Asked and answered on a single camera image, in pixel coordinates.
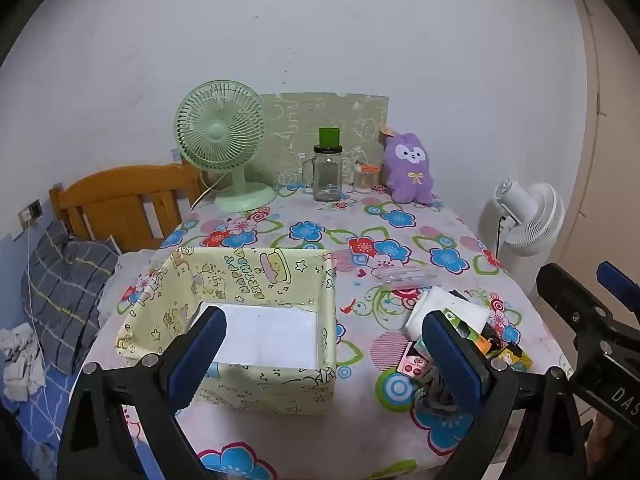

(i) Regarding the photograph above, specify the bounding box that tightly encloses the yellow fabric storage box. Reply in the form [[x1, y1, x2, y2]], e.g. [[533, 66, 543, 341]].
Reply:
[[115, 246, 338, 417]]

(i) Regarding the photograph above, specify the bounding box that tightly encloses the green desk fan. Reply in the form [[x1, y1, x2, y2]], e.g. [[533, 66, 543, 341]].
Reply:
[[174, 79, 277, 213]]

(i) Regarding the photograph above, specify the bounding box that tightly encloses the clear plastic case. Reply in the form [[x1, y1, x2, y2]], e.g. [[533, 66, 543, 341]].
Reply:
[[371, 265, 435, 288]]

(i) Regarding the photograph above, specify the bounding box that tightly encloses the crumpled grey white cloth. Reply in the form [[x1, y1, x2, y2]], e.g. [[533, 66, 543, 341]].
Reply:
[[0, 322, 47, 403]]

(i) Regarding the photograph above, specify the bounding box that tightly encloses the pink cartoon pack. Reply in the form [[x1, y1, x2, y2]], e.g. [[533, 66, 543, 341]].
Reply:
[[397, 342, 433, 378]]

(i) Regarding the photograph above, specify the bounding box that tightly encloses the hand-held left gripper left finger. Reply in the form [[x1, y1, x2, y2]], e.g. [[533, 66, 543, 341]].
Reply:
[[56, 306, 228, 480]]

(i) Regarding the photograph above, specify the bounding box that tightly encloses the blue grid bed sheet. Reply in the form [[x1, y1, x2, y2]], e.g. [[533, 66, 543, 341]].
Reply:
[[0, 240, 101, 480]]

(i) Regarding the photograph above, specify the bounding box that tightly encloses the white standing fan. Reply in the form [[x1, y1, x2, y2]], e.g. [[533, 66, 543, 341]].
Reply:
[[479, 177, 566, 261]]

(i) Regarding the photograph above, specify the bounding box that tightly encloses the small glass jar orange lid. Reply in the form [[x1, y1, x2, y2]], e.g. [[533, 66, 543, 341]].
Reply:
[[353, 161, 379, 193]]

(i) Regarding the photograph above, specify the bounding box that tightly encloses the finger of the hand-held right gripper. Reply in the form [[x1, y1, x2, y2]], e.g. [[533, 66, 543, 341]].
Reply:
[[536, 263, 614, 356], [596, 261, 640, 323]]

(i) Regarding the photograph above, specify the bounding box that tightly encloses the beige door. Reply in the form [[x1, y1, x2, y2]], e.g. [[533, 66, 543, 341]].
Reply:
[[572, 0, 640, 281]]

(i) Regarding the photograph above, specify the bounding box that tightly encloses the glass mug jar green lid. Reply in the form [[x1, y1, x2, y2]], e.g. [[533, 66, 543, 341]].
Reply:
[[301, 127, 346, 203]]

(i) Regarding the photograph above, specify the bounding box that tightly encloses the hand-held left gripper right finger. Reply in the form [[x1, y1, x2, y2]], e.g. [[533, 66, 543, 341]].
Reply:
[[421, 310, 586, 480]]

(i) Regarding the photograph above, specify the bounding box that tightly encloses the white blanket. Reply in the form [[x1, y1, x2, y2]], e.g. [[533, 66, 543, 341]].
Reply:
[[97, 249, 166, 321]]

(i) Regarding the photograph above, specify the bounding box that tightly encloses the green patterned board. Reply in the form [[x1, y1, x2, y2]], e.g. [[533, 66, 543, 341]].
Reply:
[[257, 91, 390, 187]]

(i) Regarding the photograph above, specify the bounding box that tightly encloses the floral tablecloth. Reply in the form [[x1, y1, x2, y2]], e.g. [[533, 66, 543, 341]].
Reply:
[[82, 182, 576, 480]]

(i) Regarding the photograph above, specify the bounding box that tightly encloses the wooden bed headboard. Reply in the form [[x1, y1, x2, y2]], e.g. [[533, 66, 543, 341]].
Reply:
[[49, 162, 207, 253]]

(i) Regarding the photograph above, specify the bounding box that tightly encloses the grey plaid pillow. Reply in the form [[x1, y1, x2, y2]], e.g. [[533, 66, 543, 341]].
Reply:
[[21, 220, 120, 376]]

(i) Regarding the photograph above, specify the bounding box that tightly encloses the purple plush toy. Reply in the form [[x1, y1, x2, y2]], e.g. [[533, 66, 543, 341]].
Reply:
[[378, 124, 435, 205]]

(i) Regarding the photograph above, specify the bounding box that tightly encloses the yellow cartoon pack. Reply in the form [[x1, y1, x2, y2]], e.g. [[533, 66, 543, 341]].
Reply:
[[492, 347, 534, 372]]

